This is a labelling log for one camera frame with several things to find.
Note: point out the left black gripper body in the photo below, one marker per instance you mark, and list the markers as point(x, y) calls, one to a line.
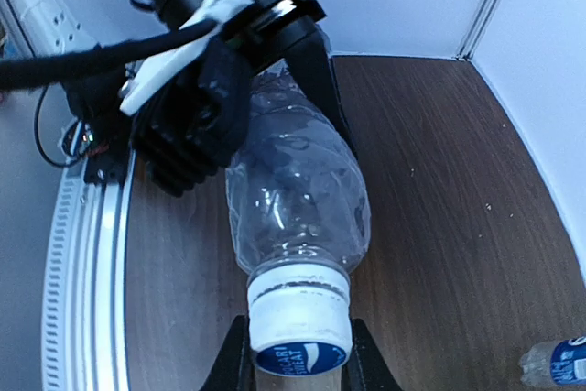
point(211, 95)

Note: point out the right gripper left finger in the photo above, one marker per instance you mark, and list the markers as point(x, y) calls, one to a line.
point(233, 369)

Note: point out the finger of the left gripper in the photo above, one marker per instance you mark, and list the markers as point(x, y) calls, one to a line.
point(310, 64)

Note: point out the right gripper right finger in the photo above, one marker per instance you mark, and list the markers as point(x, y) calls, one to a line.
point(366, 369)

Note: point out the clear bottle white cap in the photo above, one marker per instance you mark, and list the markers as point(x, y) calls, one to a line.
point(301, 223)

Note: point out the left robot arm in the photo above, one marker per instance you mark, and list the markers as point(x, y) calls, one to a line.
point(124, 58)

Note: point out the blue label water bottle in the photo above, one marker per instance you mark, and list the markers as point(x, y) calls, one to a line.
point(555, 363)

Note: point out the aluminium front rail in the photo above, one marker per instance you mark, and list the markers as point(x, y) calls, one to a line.
point(83, 343)

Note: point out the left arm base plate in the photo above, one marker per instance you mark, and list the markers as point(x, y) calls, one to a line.
point(91, 153)

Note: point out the right aluminium frame post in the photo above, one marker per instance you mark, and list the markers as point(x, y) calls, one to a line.
point(480, 21)

